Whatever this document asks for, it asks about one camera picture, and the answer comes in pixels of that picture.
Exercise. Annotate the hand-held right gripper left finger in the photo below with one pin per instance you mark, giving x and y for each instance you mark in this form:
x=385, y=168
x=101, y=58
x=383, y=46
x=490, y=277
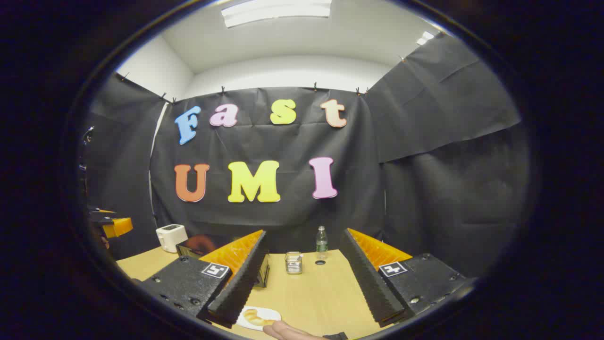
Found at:
x=245, y=278

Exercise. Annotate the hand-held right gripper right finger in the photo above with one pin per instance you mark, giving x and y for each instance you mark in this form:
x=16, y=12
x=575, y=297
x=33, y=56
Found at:
x=368, y=283

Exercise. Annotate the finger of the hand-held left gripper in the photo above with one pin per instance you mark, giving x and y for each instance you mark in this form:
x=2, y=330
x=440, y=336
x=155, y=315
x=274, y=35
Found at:
x=118, y=227

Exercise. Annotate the golden croissant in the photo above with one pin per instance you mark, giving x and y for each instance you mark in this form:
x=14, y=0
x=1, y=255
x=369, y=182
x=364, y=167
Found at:
x=257, y=317

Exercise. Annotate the black electric oven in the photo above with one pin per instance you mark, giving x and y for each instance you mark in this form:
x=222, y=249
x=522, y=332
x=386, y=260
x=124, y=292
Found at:
x=193, y=246

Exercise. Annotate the white square plate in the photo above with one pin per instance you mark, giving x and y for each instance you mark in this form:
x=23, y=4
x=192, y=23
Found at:
x=272, y=312

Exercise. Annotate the white toaster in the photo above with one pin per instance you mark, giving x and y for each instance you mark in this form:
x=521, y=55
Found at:
x=170, y=236

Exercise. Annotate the clear green-label water bottle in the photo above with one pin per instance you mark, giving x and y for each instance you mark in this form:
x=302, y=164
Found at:
x=322, y=243

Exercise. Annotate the black table clamp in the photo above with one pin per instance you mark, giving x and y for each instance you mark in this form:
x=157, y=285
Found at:
x=337, y=336

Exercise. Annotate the black backdrop cloth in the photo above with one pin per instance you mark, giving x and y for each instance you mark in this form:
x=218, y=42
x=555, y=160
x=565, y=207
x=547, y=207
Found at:
x=406, y=189

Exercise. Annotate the small ceiling light panel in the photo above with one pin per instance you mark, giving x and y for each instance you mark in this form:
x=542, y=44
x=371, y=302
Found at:
x=424, y=38

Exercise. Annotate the long ceiling light panel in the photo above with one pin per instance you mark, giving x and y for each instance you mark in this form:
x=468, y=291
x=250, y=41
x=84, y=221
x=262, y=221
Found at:
x=276, y=12

